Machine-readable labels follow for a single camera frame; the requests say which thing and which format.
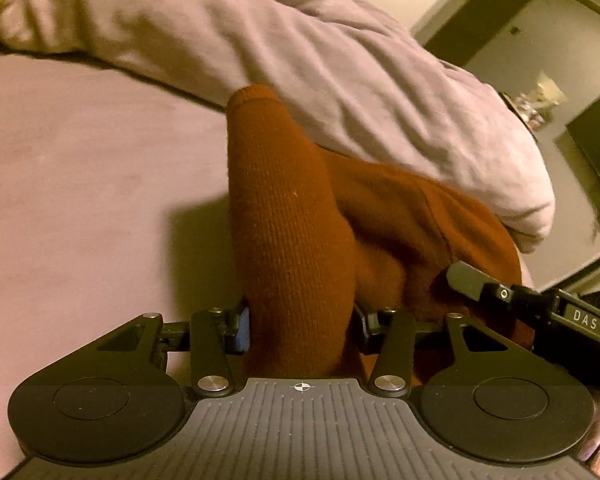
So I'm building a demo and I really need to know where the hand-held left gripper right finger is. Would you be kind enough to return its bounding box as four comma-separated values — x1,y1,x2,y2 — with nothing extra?
352,300,512,399

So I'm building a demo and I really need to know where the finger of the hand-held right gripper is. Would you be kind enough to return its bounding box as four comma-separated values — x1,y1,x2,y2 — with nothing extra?
444,260,492,303

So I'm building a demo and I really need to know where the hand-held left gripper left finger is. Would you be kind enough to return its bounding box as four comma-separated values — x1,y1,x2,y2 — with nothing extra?
92,297,254,399

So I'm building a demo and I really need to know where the orange knit sweater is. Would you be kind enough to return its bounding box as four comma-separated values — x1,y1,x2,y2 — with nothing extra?
226,85,536,386

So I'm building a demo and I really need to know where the black box on floor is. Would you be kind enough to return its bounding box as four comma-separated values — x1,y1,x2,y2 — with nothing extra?
564,87,600,242

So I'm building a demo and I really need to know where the small clutter on floor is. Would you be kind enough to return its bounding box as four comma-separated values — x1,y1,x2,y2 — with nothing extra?
499,72,569,134

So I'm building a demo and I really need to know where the lilac bed sheet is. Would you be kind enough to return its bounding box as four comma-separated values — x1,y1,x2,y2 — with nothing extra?
0,52,248,480

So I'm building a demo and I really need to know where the dark doorway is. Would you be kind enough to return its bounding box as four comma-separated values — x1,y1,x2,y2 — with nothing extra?
422,0,547,69

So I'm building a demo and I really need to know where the lilac duvet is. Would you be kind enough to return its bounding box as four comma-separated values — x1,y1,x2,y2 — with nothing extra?
0,0,557,256

